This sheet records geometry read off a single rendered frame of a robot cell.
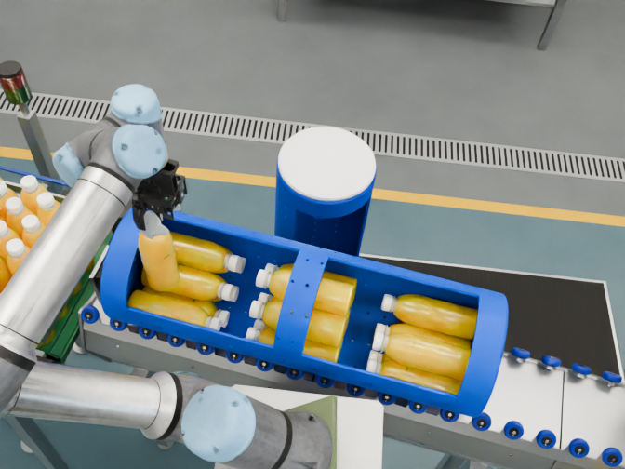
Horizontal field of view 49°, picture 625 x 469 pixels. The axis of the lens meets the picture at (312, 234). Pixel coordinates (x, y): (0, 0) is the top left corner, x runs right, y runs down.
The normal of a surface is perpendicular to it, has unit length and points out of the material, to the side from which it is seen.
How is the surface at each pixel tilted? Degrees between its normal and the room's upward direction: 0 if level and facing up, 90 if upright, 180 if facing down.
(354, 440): 0
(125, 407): 52
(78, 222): 29
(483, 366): 39
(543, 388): 0
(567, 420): 0
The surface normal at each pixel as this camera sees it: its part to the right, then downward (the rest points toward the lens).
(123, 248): -0.03, -0.28
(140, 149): 0.65, 0.05
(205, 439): -0.57, -0.44
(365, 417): 0.06, -0.58
